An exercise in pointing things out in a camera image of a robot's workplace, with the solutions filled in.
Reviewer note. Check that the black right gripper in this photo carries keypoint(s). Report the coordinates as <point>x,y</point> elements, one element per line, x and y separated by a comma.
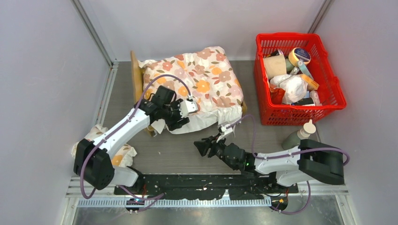
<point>203,146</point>

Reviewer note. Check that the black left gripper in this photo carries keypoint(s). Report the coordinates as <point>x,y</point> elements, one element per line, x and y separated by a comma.
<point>179,120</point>

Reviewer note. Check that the wooden pet bed frame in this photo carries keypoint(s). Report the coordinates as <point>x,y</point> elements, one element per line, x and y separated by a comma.
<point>138,81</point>

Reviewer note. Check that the large floral cushion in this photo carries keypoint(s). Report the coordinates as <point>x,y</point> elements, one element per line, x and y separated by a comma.
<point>208,76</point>

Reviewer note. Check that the small floral pillow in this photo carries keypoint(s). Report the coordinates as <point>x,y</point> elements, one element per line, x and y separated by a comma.
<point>124,156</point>

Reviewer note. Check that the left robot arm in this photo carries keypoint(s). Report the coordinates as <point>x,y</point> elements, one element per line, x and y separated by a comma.
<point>93,158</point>

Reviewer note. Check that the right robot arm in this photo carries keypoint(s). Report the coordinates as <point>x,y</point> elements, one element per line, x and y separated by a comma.
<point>310,160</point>

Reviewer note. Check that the green bottle with beige cap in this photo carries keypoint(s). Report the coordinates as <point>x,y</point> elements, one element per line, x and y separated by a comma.
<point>295,137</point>

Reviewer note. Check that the white crumpled plastic bag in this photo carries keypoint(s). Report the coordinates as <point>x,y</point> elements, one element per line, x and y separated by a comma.
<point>293,86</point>

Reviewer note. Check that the yellow tape roll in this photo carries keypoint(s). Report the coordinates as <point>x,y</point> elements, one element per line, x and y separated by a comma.
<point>299,54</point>

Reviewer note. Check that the red plastic basket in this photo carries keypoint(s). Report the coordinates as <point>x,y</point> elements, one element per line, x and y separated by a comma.
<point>317,104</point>

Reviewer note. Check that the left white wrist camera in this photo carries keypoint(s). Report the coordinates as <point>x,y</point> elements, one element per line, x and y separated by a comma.
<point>188,107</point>

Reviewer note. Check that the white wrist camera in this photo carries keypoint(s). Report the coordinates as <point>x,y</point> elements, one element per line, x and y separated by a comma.
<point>224,131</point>
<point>188,107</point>

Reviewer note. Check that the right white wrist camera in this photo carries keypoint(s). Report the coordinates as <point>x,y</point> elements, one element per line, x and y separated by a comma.
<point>224,131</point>

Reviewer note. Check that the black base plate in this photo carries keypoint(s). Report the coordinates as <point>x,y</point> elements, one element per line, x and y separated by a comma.
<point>209,186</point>

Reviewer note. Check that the aluminium rail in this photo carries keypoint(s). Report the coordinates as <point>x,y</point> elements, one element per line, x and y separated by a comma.
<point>106,199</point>

